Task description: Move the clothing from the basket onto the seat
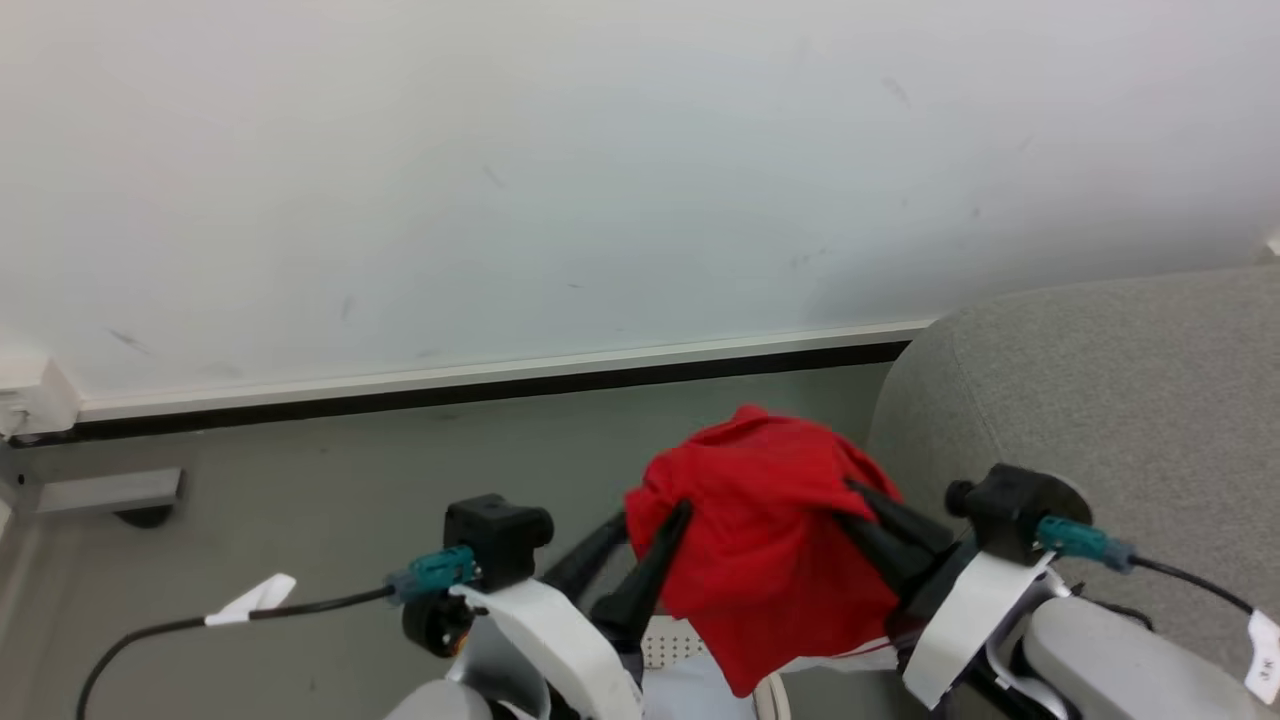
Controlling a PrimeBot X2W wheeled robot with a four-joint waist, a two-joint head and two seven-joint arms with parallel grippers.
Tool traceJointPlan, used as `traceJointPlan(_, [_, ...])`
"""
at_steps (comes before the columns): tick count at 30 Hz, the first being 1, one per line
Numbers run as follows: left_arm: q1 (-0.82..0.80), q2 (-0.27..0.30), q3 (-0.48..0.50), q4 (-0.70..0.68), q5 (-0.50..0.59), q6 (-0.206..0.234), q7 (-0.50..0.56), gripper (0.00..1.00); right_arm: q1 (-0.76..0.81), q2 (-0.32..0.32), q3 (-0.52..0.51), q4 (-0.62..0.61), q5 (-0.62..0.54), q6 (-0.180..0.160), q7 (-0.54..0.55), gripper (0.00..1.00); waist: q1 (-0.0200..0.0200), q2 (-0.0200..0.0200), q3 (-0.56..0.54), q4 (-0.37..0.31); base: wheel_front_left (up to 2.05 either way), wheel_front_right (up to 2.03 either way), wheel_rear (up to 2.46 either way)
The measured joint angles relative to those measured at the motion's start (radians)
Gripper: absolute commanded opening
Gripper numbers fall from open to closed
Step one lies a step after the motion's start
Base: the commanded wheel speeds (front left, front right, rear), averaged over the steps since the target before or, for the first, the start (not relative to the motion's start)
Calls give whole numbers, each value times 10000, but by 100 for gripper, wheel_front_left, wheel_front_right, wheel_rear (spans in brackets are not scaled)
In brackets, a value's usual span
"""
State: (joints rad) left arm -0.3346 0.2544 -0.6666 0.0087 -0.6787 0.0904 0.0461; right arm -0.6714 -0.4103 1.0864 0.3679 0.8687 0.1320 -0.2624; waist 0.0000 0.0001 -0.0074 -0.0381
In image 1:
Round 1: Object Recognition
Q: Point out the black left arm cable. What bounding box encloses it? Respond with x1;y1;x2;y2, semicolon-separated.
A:
76;546;479;720

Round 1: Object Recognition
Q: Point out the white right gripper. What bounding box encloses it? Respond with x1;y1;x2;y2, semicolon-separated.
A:
834;479;1053;712

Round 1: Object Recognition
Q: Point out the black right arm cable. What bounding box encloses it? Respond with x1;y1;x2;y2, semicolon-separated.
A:
1036;515;1280;705

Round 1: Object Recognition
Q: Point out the grey metal furniture base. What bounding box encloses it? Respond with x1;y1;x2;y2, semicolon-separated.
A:
0;440;187;521

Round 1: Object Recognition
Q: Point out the white wall box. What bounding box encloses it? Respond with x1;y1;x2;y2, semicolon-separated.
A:
0;348;82;441

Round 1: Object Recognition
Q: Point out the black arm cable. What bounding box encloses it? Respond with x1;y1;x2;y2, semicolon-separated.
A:
76;546;479;720
1036;515;1280;705

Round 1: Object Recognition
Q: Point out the white and black baseboard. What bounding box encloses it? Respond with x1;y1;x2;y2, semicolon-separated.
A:
0;319;937;447

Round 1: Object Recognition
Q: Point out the grey fabric sofa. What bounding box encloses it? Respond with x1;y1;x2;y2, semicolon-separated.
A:
866;264;1280;701

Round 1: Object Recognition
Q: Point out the white perforated laundry basket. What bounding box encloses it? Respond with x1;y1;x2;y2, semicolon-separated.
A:
640;615;792;720

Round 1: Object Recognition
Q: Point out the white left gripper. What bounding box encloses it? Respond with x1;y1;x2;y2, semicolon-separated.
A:
448;499;694;720

